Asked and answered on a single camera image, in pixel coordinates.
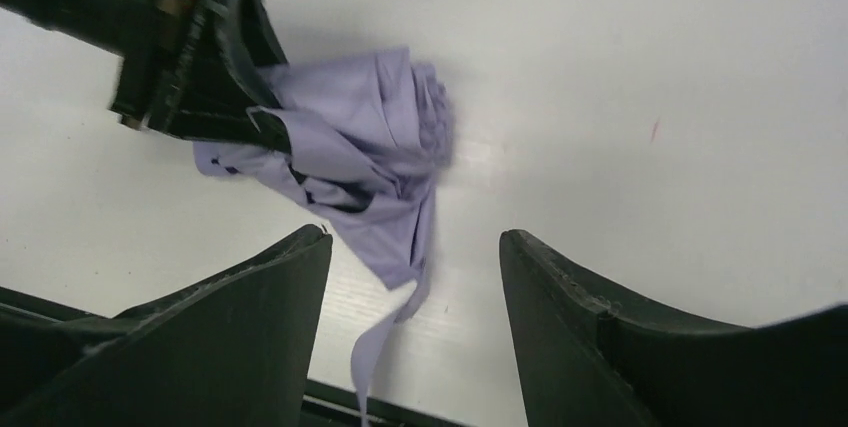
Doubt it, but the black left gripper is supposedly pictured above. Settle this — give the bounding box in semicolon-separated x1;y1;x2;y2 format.
1;0;291;152

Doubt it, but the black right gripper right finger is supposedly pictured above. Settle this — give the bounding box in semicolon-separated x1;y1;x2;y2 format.
499;229;847;426

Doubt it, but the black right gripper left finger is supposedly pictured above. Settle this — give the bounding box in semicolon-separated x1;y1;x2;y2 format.
1;225;333;426

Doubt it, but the lavender folding umbrella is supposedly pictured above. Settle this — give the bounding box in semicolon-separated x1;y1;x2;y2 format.
193;47;453;409

